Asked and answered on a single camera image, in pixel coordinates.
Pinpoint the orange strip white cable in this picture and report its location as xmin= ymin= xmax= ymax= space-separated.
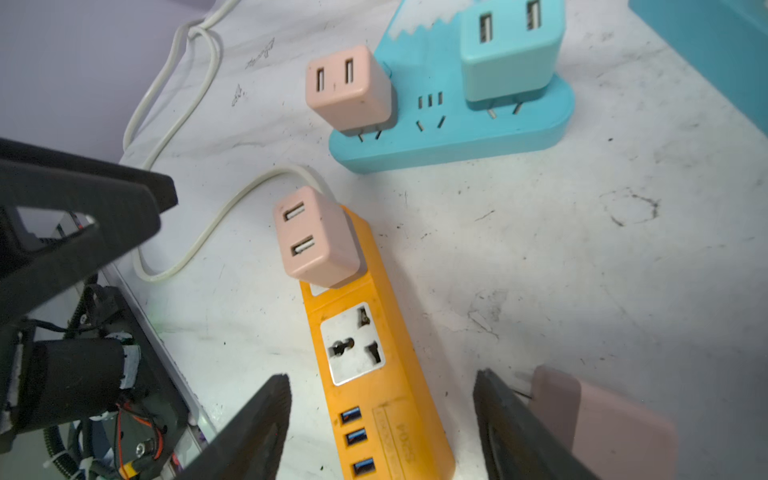
xmin=130 ymin=164 xmax=337 ymax=284

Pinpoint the pink charger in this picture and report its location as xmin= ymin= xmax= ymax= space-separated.
xmin=305 ymin=45 xmax=398 ymax=136
xmin=529 ymin=365 xmax=678 ymax=479
xmin=273 ymin=186 xmax=362 ymax=288

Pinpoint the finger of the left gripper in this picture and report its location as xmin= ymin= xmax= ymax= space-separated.
xmin=1 ymin=139 xmax=178 ymax=318

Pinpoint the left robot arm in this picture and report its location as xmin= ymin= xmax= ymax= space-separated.
xmin=1 ymin=139 xmax=192 ymax=479

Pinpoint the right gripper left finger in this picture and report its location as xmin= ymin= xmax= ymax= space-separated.
xmin=180 ymin=374 xmax=292 ymax=479

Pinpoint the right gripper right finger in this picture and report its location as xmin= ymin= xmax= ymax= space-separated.
xmin=473 ymin=369 xmax=595 ymax=480

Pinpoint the teal mountain-shaped power strip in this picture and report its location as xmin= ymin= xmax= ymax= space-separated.
xmin=329 ymin=1 xmax=575 ymax=173

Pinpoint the teal long power strip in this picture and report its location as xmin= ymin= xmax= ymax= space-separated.
xmin=629 ymin=0 xmax=767 ymax=132

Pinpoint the pink charger on mountain strip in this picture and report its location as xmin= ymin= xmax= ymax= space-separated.
xmin=305 ymin=45 xmax=398 ymax=136

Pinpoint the orange power strip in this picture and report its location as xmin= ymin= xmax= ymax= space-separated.
xmin=300 ymin=212 xmax=456 ymax=479

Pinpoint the mint charger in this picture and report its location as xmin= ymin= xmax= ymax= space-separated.
xmin=459 ymin=0 xmax=566 ymax=103

